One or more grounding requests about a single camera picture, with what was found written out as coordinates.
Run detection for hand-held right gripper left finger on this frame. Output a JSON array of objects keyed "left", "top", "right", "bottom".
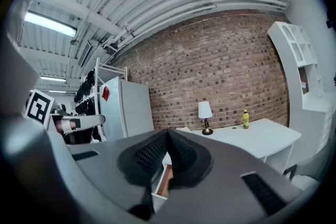
[{"left": 67, "top": 130, "right": 169, "bottom": 220}]

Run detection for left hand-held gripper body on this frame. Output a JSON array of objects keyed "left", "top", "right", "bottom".
[{"left": 25, "top": 88, "right": 68, "bottom": 129}]

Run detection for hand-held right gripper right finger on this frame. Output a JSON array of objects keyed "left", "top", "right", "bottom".
[{"left": 154, "top": 130, "right": 300, "bottom": 224}]

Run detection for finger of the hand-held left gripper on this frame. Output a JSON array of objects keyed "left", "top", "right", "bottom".
[{"left": 49, "top": 113, "right": 107, "bottom": 131}]

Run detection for white wooden drawer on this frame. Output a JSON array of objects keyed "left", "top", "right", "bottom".
[{"left": 153, "top": 162, "right": 174, "bottom": 199}]

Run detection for person's left hand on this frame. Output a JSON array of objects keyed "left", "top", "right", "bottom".
[{"left": 54, "top": 119, "right": 81, "bottom": 137}]

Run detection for hanging black bags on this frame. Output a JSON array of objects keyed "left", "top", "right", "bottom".
[{"left": 73, "top": 69, "right": 102, "bottom": 144}]

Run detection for white refrigerator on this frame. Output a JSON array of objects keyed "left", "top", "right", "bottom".
[{"left": 98, "top": 76, "right": 155, "bottom": 142}]

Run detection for person's white shirt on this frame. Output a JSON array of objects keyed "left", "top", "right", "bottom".
[{"left": 0, "top": 0, "right": 40, "bottom": 120}]

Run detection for white metal rack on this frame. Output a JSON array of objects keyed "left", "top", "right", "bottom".
[{"left": 93, "top": 57, "right": 129, "bottom": 82}]

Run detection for white desk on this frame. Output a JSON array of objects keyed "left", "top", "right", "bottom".
[{"left": 175, "top": 118, "right": 302, "bottom": 174}]

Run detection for ceiling air vent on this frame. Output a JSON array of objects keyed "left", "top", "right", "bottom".
[{"left": 77, "top": 40, "right": 92, "bottom": 68}]

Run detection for yellow drink bottle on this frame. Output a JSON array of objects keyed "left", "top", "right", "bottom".
[{"left": 242, "top": 109, "right": 251, "bottom": 130}]

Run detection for white shade table lamp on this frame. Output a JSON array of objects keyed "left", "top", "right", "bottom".
[{"left": 197, "top": 101, "right": 215, "bottom": 136}]

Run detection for grey and white chair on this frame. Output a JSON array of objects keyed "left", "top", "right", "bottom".
[{"left": 282, "top": 149, "right": 332, "bottom": 187}]

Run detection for white bookshelf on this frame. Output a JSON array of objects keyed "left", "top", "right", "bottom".
[{"left": 267, "top": 20, "right": 336, "bottom": 166}]

